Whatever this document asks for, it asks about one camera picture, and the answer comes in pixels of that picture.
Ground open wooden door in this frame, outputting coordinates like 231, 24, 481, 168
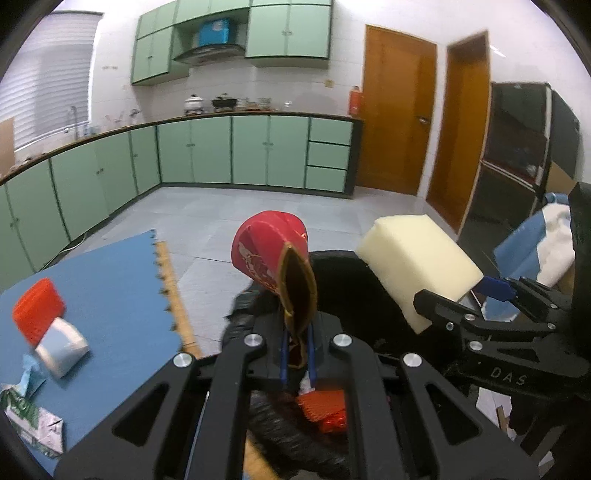
425, 31, 491, 236

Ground silver paper cup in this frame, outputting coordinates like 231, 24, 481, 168
34, 318, 90, 379

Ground closed wooden door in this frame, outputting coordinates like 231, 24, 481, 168
355, 24, 438, 197

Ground red paper bag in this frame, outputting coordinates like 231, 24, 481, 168
231, 210, 319, 370

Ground black glass cabinet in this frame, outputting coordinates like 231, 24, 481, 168
455, 82, 581, 278

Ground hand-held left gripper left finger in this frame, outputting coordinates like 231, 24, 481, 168
54, 318, 289, 480

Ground green wall cabinets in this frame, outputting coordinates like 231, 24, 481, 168
130, 0, 333, 86

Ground brown cardboard board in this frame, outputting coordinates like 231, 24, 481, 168
0, 117, 16, 176

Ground blue scalloped table mat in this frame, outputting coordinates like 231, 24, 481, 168
0, 229, 204, 480

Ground shiny red wrapper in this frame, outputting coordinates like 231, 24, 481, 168
318, 411, 348, 433

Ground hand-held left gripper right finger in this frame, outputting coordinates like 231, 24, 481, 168
310, 314, 541, 480

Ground white window blind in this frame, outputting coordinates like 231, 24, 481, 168
0, 11, 102, 153

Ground pale yellow sponge block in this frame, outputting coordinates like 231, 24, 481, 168
355, 215, 485, 335

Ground blue box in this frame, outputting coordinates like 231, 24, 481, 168
198, 17, 232, 48

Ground round bin with black bag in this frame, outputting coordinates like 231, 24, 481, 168
221, 249, 467, 480

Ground range hood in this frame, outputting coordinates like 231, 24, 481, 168
172, 44, 245, 65

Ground blue cloth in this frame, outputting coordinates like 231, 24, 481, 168
482, 194, 575, 324

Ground green and white carton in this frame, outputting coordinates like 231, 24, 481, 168
0, 354, 65, 455

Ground red foam net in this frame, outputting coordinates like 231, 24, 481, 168
296, 389, 347, 423
12, 278, 65, 347

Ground green base cabinets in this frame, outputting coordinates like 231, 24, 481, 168
0, 113, 363, 296

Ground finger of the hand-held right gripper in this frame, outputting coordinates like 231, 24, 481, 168
475, 275, 573, 324
413, 288, 561, 344

